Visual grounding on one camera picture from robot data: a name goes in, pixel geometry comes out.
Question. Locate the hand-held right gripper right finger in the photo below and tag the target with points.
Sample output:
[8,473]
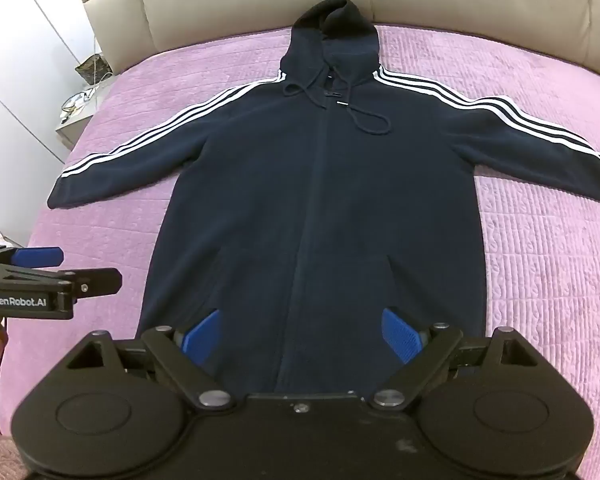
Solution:
[401,335]

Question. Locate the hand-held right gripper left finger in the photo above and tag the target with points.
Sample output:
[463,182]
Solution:
[203,336]

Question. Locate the white wardrobe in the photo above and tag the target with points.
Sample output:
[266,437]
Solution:
[15,60]

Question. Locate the beige leather headboard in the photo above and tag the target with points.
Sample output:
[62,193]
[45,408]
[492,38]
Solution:
[220,0]

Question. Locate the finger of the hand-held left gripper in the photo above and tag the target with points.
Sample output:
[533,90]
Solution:
[37,256]
[97,281]

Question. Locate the pink quilted blanket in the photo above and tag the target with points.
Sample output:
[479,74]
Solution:
[545,270]

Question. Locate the navy hoodie with white stripes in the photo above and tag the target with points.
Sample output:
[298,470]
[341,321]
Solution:
[320,200]

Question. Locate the patterned brown bag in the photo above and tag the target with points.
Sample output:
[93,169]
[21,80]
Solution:
[92,67]

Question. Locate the white nightstand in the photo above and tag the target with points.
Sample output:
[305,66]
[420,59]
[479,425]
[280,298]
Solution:
[80,125]

